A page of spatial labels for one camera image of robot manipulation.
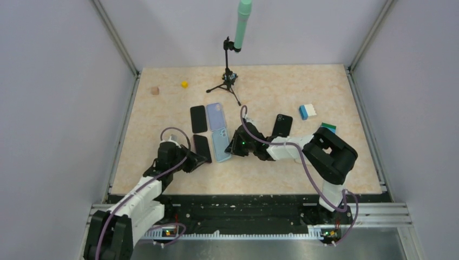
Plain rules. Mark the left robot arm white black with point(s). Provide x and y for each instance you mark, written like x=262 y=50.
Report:
x=114 y=233

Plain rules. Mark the blue white toy block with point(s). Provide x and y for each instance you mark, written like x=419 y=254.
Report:
x=307 y=111

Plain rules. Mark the black smartphone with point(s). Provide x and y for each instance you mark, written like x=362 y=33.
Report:
x=202 y=147
x=198 y=119

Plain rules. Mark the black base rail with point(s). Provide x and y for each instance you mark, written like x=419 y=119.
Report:
x=246 y=214

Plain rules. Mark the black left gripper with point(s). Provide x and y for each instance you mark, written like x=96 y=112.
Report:
x=194 y=161

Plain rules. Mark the black phone case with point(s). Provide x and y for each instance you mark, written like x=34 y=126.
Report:
x=282 y=125

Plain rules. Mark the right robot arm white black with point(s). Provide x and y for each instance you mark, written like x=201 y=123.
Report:
x=328 y=154

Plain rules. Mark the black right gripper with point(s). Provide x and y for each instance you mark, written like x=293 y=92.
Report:
x=233 y=148

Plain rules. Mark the mint green microphone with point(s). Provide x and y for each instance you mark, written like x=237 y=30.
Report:
x=244 y=11

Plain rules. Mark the green blue grey block stack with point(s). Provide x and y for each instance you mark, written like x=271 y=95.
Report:
x=330 y=127

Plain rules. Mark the lilac phone case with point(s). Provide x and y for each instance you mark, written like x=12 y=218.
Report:
x=215 y=116

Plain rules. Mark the light blue phone case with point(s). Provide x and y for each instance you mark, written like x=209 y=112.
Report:
x=220 y=143

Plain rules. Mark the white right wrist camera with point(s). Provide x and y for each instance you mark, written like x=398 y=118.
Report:
x=249 y=121

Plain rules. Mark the black mini tripod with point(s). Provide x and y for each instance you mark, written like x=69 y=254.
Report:
x=228 y=77

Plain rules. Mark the brown wooden cube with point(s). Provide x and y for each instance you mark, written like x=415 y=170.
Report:
x=155 y=90

